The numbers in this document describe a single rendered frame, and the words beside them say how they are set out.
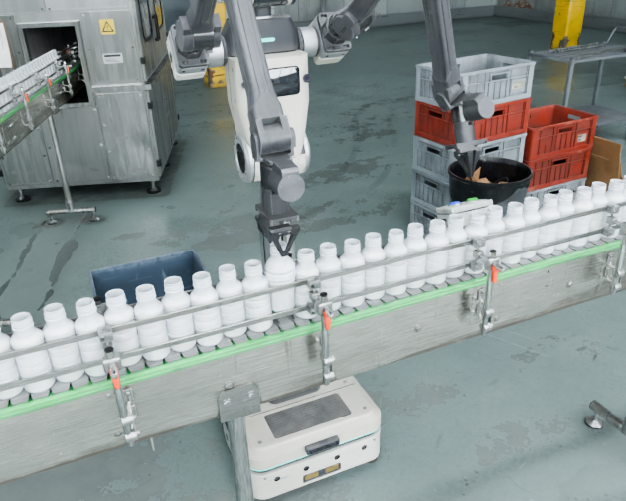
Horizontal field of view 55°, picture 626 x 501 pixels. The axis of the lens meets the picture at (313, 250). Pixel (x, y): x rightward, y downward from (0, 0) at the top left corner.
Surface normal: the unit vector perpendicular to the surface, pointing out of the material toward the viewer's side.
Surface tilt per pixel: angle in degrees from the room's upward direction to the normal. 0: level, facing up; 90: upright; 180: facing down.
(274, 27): 90
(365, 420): 31
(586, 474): 0
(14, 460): 90
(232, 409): 90
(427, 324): 90
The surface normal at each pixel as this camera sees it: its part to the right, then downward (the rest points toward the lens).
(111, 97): 0.10, 0.45
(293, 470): 0.40, 0.40
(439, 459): -0.04, -0.89
